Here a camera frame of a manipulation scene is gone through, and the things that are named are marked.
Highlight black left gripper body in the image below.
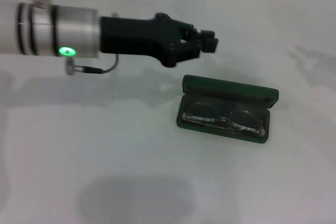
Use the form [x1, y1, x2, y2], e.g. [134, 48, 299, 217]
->
[100, 12, 190, 68]

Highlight green glasses case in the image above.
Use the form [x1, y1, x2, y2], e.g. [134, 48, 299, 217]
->
[176, 74, 280, 145]

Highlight clear white glasses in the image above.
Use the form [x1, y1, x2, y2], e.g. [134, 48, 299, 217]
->
[181, 101, 266, 137]

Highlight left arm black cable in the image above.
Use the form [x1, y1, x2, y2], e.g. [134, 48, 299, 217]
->
[100, 53, 119, 74]

